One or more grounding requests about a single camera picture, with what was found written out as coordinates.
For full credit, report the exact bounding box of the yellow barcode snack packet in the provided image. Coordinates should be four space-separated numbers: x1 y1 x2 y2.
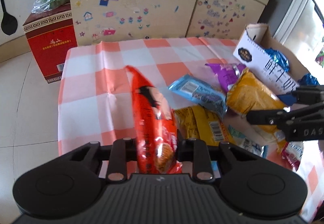
174 105 235 146

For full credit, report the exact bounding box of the red cardboard box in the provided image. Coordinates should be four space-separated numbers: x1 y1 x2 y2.
22 3 77 84

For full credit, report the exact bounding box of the light blue snack packet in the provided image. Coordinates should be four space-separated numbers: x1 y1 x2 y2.
168 74 227 118

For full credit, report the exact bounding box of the light blue white packet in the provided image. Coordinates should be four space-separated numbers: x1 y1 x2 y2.
228 125 268 158

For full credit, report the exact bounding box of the pink snack packet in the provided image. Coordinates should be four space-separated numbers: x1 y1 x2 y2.
281 142 304 171

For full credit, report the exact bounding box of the orange-yellow snack packet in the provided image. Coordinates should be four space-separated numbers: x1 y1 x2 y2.
226 68 290 153

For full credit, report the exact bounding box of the beige sticker cabinet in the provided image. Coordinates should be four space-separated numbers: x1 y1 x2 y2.
70 0 269 46

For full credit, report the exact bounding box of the dark blue snack packet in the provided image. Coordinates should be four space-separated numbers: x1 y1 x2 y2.
264 47 290 72

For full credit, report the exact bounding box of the purple snack packet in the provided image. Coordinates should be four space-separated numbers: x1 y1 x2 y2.
206 63 246 93

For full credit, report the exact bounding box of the checkered orange white tablecloth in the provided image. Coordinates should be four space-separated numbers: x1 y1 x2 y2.
57 36 321 202

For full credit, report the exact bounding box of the white milk cardboard box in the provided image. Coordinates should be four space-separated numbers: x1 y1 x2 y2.
233 24 309 95

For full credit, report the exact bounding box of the red snack packet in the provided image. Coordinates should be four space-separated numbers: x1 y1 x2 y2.
125 65 182 174

